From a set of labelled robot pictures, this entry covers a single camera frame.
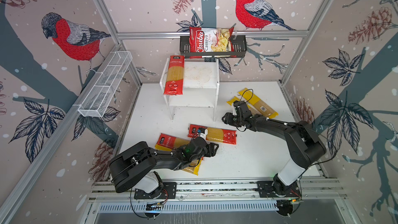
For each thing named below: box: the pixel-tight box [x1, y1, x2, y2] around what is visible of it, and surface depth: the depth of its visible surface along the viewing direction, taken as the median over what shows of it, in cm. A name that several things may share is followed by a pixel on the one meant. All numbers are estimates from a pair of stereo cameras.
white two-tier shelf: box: [159, 55, 220, 122], surface depth 82 cm
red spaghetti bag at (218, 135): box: [187, 123, 237, 145], surface depth 92 cm
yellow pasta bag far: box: [237, 87, 279, 119], surface depth 106 cm
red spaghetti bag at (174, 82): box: [163, 54, 186, 96], surface depth 77 cm
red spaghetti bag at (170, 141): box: [154, 132, 191, 149], surface depth 90 cm
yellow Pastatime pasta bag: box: [181, 157, 203, 176], surface depth 79 cm
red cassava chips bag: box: [189, 26, 237, 59], surface depth 89 cm
